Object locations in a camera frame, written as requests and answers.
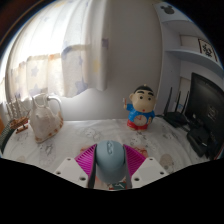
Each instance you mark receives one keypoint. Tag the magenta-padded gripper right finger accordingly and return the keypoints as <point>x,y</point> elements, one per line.
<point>136,161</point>

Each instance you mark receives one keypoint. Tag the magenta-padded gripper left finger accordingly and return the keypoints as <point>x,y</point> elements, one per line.
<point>83,161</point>

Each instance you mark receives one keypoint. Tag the light blue computer mouse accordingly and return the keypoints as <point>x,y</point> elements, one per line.
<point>110,161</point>

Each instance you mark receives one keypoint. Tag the white printed tablecloth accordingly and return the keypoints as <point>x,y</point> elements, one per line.
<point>83,133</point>

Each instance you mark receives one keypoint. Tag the cartoon boy figurine clock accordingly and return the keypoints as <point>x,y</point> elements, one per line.
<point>141,108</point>

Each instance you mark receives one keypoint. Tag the white shell-shaped ceramic jug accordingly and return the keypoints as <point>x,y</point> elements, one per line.
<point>43,121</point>

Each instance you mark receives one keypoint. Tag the black router with antennas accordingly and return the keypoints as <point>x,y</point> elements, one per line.
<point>175,118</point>

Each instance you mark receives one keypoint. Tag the black box device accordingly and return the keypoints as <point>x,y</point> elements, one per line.
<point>198,138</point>

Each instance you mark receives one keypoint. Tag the black computer monitor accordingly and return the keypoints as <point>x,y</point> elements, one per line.
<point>206,103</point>

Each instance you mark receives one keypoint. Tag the white star print curtain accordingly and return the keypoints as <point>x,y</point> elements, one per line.
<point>60,46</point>

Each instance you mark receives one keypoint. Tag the white wall shelf unit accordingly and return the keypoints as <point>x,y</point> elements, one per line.
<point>173,43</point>

